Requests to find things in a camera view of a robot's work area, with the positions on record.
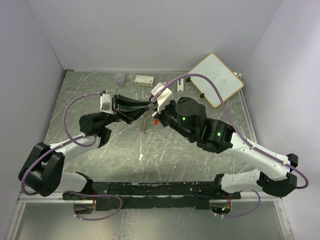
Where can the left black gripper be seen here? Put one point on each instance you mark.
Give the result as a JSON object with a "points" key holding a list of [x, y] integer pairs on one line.
{"points": [[129, 109]]}

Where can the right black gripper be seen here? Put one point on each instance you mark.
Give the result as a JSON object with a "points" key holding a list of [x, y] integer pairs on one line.
{"points": [[160, 115]]}

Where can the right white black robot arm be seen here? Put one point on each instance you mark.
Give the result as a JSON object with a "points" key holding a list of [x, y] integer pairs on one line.
{"points": [[272, 172]]}

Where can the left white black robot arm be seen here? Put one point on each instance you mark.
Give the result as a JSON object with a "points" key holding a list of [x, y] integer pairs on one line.
{"points": [[43, 171]]}

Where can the clear plastic cup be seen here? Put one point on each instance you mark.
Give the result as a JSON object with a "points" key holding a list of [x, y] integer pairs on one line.
{"points": [[120, 79]]}

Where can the white red cardboard box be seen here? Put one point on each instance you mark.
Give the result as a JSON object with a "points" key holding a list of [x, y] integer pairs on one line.
{"points": [[143, 80]]}

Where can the white black small device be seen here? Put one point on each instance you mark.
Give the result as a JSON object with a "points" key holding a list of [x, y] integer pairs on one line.
{"points": [[180, 85]]}

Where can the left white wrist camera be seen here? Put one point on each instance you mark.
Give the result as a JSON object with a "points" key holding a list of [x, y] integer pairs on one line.
{"points": [[106, 103]]}

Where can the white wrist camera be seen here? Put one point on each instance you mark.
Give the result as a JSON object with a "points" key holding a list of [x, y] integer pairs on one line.
{"points": [[106, 103], [163, 100]]}

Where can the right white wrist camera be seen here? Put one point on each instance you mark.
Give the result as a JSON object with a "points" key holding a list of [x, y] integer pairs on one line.
{"points": [[163, 100]]}

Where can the small whiteboard wooden frame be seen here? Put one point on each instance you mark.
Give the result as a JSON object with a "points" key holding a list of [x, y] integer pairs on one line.
{"points": [[226, 82]]}

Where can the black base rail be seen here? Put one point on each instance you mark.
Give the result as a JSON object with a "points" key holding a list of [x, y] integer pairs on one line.
{"points": [[149, 195]]}

